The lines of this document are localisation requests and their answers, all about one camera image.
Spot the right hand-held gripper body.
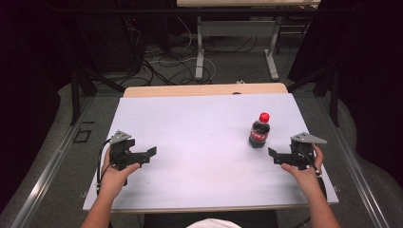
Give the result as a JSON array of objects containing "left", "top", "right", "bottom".
[{"left": 284, "top": 131, "right": 328, "bottom": 171}]

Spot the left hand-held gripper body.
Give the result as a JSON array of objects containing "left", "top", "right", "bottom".
[{"left": 108, "top": 129, "right": 139, "bottom": 172}]

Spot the dark cola bottle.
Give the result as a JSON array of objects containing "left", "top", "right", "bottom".
[{"left": 248, "top": 120, "right": 271, "bottom": 150}]

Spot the person's right hand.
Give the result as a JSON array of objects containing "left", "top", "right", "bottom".
[{"left": 280, "top": 143, "right": 325, "bottom": 193}]

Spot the person's left hand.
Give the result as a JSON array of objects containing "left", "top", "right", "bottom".
[{"left": 99, "top": 146, "right": 142, "bottom": 199}]

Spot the white table mat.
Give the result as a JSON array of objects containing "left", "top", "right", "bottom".
[{"left": 83, "top": 93, "right": 339, "bottom": 212}]

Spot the black metal stand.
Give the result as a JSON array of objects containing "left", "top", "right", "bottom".
[
  {"left": 68, "top": 66, "right": 126, "bottom": 126},
  {"left": 286, "top": 65, "right": 342, "bottom": 127}
]

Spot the light wooden table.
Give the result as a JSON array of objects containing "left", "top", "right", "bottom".
[{"left": 83, "top": 83, "right": 339, "bottom": 215}]

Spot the person's white shirt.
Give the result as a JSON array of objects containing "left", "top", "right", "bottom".
[{"left": 185, "top": 218, "right": 242, "bottom": 228}]

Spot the dark curtain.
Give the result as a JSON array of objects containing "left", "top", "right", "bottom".
[
  {"left": 287, "top": 0, "right": 403, "bottom": 188},
  {"left": 0, "top": 0, "right": 75, "bottom": 213}
]

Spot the dark equipment cabinet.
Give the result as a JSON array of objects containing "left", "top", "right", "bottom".
[{"left": 75, "top": 13, "right": 144, "bottom": 73}]

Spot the white metal-legged desk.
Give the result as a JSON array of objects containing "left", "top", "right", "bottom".
[{"left": 176, "top": 0, "right": 321, "bottom": 82}]

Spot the black horizontal bar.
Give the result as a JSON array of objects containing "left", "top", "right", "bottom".
[{"left": 53, "top": 7, "right": 362, "bottom": 14}]

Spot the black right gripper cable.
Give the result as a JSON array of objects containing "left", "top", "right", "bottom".
[{"left": 296, "top": 146, "right": 328, "bottom": 200}]

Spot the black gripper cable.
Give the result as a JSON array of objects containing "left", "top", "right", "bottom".
[
  {"left": 296, "top": 146, "right": 328, "bottom": 200},
  {"left": 95, "top": 138, "right": 112, "bottom": 195}
]

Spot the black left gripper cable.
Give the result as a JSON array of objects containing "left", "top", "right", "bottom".
[{"left": 95, "top": 138, "right": 112, "bottom": 195}]

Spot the black floor hatch frame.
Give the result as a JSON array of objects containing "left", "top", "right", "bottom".
[{"left": 72, "top": 128, "right": 93, "bottom": 144}]

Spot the metal floor rail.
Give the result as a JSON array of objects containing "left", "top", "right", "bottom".
[
  {"left": 10, "top": 96, "right": 96, "bottom": 228},
  {"left": 317, "top": 94, "right": 392, "bottom": 228}
]

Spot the black floor cable tangle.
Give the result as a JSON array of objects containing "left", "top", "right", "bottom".
[{"left": 119, "top": 18, "right": 214, "bottom": 87}]

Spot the white floor cable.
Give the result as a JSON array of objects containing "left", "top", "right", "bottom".
[{"left": 147, "top": 16, "right": 219, "bottom": 86}]

